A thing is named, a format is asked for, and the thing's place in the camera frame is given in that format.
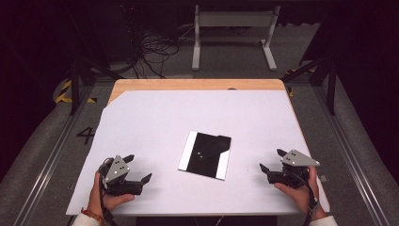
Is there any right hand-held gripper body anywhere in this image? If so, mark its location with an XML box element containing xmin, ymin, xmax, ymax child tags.
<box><xmin>266</xmin><ymin>149</ymin><xmax>321</xmax><ymax>189</ymax></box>

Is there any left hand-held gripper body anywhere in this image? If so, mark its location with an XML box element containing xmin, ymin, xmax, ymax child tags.
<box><xmin>99</xmin><ymin>154</ymin><xmax>144</xmax><ymax>198</ymax></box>

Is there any person's left hand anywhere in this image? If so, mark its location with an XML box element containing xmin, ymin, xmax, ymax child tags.
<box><xmin>87</xmin><ymin>170</ymin><xmax>136</xmax><ymax>218</ymax></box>

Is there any person's right hand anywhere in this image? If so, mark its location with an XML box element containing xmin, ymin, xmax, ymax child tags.
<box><xmin>274</xmin><ymin>166</ymin><xmax>327</xmax><ymax>220</ymax></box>

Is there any white table sheet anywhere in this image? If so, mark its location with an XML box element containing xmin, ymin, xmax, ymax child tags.
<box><xmin>65</xmin><ymin>89</ymin><xmax>331</xmax><ymax>217</ymax></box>

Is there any black metal stand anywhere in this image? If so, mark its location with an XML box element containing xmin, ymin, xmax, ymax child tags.
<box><xmin>280</xmin><ymin>56</ymin><xmax>338</xmax><ymax>116</ymax></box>
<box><xmin>67</xmin><ymin>18</ymin><xmax>126</xmax><ymax>116</ymax></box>

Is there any yellow black hazard tape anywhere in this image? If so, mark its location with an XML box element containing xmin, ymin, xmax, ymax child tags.
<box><xmin>55</xmin><ymin>79</ymin><xmax>98</xmax><ymax>105</ymax></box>

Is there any white metal stand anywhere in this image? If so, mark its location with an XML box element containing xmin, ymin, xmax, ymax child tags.
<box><xmin>191</xmin><ymin>4</ymin><xmax>281</xmax><ymax>72</ymax></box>

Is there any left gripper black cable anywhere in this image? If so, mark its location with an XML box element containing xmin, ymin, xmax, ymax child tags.
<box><xmin>98</xmin><ymin>157</ymin><xmax>119</xmax><ymax>226</ymax></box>

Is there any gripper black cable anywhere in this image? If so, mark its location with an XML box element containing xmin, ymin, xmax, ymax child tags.
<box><xmin>98</xmin><ymin>157</ymin><xmax>119</xmax><ymax>226</ymax></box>
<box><xmin>293</xmin><ymin>171</ymin><xmax>320</xmax><ymax>226</ymax></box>

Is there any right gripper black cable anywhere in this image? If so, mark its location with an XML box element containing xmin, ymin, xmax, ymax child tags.
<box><xmin>293</xmin><ymin>171</ymin><xmax>320</xmax><ymax>226</ymax></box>

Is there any orange bead bracelet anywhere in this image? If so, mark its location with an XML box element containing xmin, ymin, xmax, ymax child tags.
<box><xmin>80</xmin><ymin>207</ymin><xmax>105</xmax><ymax>226</ymax></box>

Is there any aluminium floor rail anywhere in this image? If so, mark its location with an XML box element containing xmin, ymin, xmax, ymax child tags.
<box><xmin>313</xmin><ymin>86</ymin><xmax>391</xmax><ymax>226</ymax></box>
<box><xmin>12</xmin><ymin>84</ymin><xmax>95</xmax><ymax>226</ymax></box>

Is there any bundle of black floor cables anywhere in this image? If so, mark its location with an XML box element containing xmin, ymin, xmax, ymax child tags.
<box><xmin>125</xmin><ymin>29</ymin><xmax>196</xmax><ymax>79</ymax></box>

